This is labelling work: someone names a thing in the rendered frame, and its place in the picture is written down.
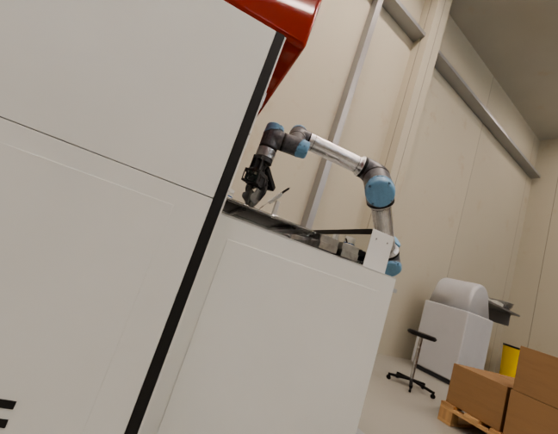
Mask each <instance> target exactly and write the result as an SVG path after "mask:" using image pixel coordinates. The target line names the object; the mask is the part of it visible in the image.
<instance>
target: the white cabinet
mask: <svg viewBox="0 0 558 434"><path fill-rule="evenodd" d="M395 281H396V279H393V278H392V277H389V276H385V275H383V274H380V273H378V272H375V271H373V270H369V269H366V268H364V267H362V266H359V265H356V264H354V263H350V262H348V261H345V260H343V259H340V258H338V257H334V256H332V255H329V254H326V253H324V252H322V251H317V250H315V249H313V248H310V247H308V246H305V245H302V244H299V243H296V242H294V241H292V240H289V239H285V238H283V237H280V236H278V235H275V234H273V233H271V232H266V231H264V230H262V229H259V228H256V227H254V226H250V225H248V224H245V223H243V222H240V221H238V220H234V219H232V218H229V217H226V216H225V215H222V214H221V215H220V218H219V221H218V224H217V226H216V228H215V231H214V235H213V237H212V240H211V242H210V245H209V247H208V251H207V254H206V256H205V258H204V261H203V264H202V266H201V270H200V272H199V275H198V277H197V280H196V282H195V286H194V288H193V291H192V294H191V296H190V298H189V303H188V305H187V307H186V310H185V312H184V315H183V318H182V321H181V324H180V326H179V328H178V331H177V335H176V337H175V340H174V342H173V345H172V347H171V350H170V354H169V356H168V358H167V361H166V364H165V366H164V370H163V373H162V375H161V377H160V380H159V382H158V386H157V388H156V391H155V394H154V396H153V398H152V403H151V405H150V407H149V410H148V412H147V415H146V419H145V421H144V424H143V426H142V428H141V431H140V434H356V433H357V427H358V423H359V419H360V417H361V413H362V409H363V403H364V400H365V396H366V393H367V390H368V386H369V380H370V376H371V374H372V370H373V367H374V363H375V357H376V353H377V351H378V347H379V343H380V340H381V334H382V331H383V327H384V324H385V320H386V317H387V313H388V308H389V304H390V301H391V297H392V293H393V290H394V284H395Z"/></svg>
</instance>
